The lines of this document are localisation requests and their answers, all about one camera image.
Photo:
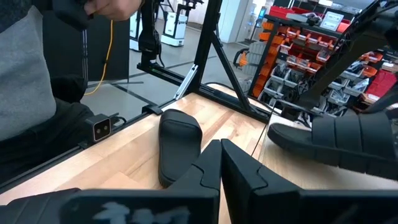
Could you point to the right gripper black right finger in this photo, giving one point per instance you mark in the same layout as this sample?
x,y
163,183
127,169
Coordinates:
x,y
264,199

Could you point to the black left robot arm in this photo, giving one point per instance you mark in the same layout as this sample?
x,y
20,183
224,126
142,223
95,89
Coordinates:
x,y
339,62

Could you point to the silver metal bracket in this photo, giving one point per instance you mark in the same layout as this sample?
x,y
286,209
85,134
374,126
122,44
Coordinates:
x,y
186,82

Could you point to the white mobile machine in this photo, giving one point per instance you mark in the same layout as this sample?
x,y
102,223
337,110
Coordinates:
x,y
135,31
174,29

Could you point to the black aluminium table frame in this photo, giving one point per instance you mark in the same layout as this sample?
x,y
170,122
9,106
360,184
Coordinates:
x,y
228,77

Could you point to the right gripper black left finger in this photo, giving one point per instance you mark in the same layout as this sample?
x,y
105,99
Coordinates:
x,y
192,202

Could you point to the person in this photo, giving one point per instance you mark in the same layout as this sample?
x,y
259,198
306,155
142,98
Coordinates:
x,y
25,77

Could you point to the orange and black tool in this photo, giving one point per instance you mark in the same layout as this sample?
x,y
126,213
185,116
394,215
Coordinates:
x,y
242,58

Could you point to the person's hand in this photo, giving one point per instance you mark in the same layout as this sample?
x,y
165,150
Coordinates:
x,y
115,7

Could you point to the black upright stand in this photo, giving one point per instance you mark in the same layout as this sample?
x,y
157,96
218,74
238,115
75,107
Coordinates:
x,y
149,34

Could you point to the black board panel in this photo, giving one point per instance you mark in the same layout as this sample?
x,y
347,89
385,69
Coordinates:
x,y
115,49

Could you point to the storage rack with orange bins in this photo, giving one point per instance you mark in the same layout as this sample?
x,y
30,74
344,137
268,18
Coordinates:
x,y
292,62

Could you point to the small black table camera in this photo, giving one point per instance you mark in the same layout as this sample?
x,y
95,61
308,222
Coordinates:
x,y
100,128

